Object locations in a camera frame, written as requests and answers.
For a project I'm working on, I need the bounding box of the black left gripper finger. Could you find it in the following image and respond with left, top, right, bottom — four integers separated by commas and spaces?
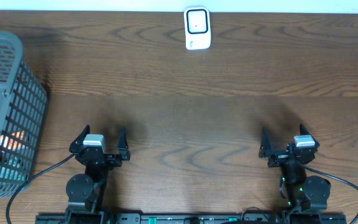
72, 124, 90, 146
117, 127, 129, 154

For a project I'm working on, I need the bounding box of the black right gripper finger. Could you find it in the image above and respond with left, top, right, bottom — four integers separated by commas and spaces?
260, 128, 272, 152
300, 123, 310, 136

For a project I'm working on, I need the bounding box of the small orange juice carton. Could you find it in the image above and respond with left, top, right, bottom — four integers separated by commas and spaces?
0, 131, 25, 151

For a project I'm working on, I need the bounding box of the mint green snack packet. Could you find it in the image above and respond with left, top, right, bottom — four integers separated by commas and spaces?
0, 162, 29, 191

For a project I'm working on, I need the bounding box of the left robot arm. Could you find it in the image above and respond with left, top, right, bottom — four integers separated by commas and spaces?
65, 125, 131, 223

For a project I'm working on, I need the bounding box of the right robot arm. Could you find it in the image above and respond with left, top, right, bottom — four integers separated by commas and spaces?
259, 124, 331, 223

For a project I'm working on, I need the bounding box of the white barcode scanner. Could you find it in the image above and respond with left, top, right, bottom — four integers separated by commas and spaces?
183, 7, 211, 50

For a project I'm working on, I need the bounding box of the grey plastic mesh basket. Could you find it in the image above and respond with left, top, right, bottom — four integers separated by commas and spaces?
0, 30, 48, 198

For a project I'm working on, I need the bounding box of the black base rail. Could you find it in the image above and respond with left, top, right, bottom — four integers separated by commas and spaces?
35, 212, 346, 224

